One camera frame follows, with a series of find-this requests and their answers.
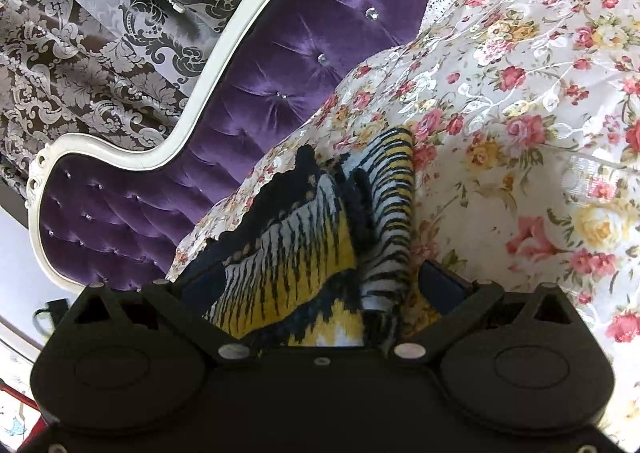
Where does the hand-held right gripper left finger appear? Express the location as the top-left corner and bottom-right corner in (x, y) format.
(63, 264), (253, 366)

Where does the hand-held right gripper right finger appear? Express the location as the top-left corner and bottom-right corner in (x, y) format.
(387, 260), (577, 366)

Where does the yellow black patterned knit sweater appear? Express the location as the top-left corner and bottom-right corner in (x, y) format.
(187, 127), (443, 349)

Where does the floral blanket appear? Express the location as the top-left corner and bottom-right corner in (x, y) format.
(165, 0), (640, 439)

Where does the purple tufted sofa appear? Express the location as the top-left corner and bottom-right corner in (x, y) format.
(27, 0), (501, 294)

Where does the black plug with cable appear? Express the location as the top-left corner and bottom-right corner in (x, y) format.
(32, 299), (69, 331)

